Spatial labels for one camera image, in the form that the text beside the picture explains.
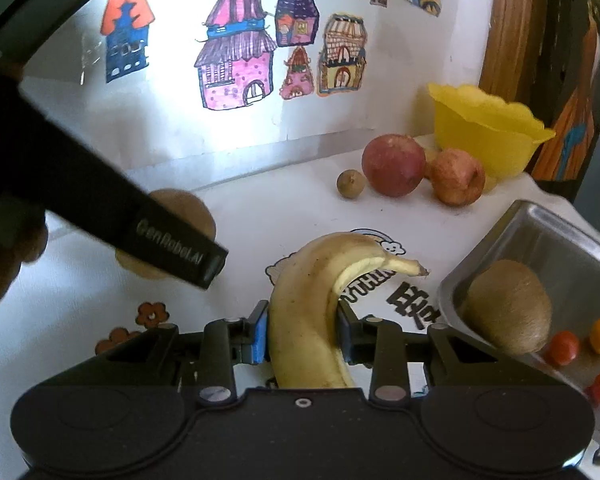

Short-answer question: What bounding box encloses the brown kiwi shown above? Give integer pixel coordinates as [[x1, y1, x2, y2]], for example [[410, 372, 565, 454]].
[[462, 259, 553, 356]]

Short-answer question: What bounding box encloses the metal tray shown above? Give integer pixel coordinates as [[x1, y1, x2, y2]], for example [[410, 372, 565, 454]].
[[437, 200, 600, 411]]

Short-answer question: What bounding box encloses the brown potato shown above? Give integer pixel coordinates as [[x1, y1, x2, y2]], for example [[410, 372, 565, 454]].
[[115, 187, 217, 279]]

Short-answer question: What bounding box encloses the person's left hand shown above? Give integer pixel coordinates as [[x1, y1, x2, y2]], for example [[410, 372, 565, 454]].
[[0, 195, 49, 322]]

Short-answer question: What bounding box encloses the door poster orange dress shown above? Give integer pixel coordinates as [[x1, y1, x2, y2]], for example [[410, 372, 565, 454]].
[[530, 0, 600, 196]]

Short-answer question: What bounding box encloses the yellow plastic bowl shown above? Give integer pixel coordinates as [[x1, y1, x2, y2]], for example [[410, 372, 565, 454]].
[[426, 82, 557, 181]]

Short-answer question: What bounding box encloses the colored houses drawing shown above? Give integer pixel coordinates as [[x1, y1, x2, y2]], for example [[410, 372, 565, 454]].
[[20, 0, 461, 181]]

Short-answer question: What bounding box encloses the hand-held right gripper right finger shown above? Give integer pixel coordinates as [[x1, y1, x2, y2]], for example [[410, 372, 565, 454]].
[[337, 305, 531, 407]]

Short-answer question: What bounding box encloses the wooden door frame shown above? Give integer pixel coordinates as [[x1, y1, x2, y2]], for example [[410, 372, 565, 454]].
[[479, 0, 551, 106]]

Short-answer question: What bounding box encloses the pale red apple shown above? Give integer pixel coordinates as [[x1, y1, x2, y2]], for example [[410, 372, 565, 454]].
[[425, 148, 487, 207]]

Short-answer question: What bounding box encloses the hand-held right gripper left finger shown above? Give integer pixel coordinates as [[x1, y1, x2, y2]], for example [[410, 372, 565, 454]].
[[87, 302, 271, 407]]

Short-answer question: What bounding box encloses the dark red apple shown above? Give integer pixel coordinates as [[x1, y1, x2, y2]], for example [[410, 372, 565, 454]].
[[361, 133, 427, 198]]

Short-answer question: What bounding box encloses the small tan longan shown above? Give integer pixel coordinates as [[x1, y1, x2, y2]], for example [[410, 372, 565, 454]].
[[336, 169, 367, 200]]

